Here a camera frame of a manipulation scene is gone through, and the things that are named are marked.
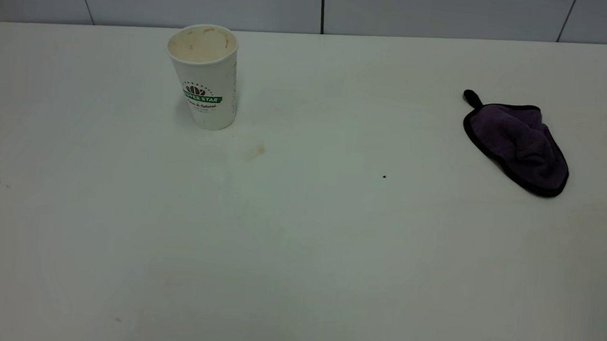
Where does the purple cloth with black trim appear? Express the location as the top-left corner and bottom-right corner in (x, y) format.
(457, 88), (574, 199)

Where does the white paper coffee cup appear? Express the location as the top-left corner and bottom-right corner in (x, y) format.
(161, 22), (242, 132)

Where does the brown coffee spill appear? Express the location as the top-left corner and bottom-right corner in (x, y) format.
(244, 143), (267, 162)

